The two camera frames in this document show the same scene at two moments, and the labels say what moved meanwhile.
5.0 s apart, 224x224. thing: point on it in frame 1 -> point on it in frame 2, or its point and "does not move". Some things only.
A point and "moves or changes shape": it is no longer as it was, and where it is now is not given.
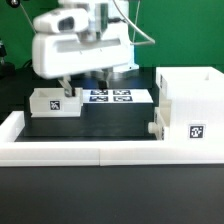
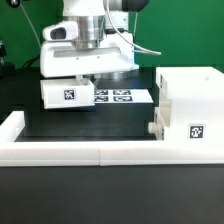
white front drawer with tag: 162,119 does not move
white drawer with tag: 54,103 moves or changes shape
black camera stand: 7,69 does not move
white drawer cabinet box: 196,95 does not move
